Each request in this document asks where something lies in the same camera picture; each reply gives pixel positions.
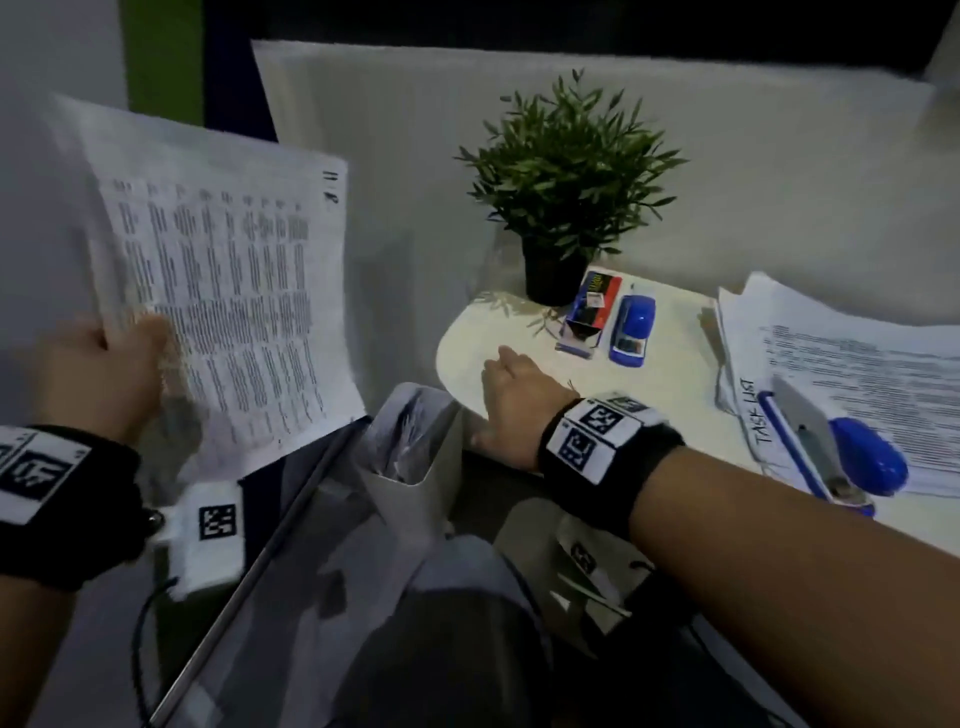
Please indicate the person's right forearm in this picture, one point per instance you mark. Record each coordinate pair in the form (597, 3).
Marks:
(810, 600)

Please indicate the white paper bin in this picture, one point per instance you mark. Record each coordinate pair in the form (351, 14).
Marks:
(420, 502)

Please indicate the printed paper bundle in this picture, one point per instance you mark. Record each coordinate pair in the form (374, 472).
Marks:
(240, 300)
(409, 427)

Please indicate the green potted plant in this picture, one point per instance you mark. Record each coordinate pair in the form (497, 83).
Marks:
(570, 165)

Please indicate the person's grey trousers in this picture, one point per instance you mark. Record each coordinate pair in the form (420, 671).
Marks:
(450, 645)

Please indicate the dark window pane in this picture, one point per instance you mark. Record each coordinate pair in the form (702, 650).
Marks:
(600, 30)

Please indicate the green leaf print mat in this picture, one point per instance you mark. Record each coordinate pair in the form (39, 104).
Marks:
(161, 60)

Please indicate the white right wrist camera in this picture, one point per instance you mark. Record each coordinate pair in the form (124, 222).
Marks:
(600, 562)

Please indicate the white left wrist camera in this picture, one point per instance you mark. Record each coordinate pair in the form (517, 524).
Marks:
(195, 562)

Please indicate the blue white stapler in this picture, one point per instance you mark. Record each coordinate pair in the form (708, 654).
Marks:
(636, 319)
(870, 450)

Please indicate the stack of printed papers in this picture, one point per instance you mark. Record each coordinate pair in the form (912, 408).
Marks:
(862, 352)

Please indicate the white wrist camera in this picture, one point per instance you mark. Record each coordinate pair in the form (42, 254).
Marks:
(195, 562)
(600, 562)

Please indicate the person's left hand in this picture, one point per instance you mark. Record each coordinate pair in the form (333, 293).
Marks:
(97, 375)

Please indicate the blue staples box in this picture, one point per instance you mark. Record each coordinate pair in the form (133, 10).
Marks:
(592, 300)

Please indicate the person's right hand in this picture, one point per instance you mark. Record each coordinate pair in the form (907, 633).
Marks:
(525, 405)

